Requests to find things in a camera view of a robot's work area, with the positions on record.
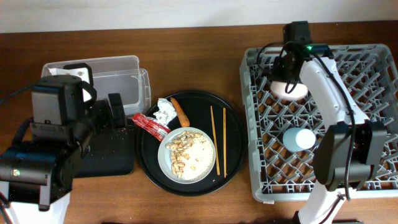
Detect orange carrot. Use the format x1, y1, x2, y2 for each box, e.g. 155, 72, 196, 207
170, 97, 190, 128

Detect light blue cup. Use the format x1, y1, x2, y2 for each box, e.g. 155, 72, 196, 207
282, 128, 316, 152

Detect wooden chopstick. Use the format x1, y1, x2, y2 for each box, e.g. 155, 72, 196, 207
210, 106, 221, 175
223, 108, 227, 178

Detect clear plastic bin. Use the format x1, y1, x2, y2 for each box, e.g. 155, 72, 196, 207
41, 55, 151, 117

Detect black rectangular tray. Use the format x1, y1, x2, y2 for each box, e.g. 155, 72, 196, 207
76, 119, 135, 178

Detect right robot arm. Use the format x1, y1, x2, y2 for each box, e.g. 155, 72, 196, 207
271, 21, 387, 223

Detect crumpled white tissue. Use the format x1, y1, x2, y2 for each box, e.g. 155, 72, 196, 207
154, 98, 177, 126

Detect black round tray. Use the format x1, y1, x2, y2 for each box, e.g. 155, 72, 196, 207
136, 90, 248, 197

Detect grey plate with food scraps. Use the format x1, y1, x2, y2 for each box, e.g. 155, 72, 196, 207
157, 127, 216, 184

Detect grey dishwasher rack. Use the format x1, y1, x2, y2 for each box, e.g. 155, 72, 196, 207
239, 44, 397, 203

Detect red snack wrapper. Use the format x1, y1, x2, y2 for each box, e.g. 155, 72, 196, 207
132, 113, 171, 141

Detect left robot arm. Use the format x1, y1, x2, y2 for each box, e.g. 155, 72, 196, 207
1, 63, 126, 223

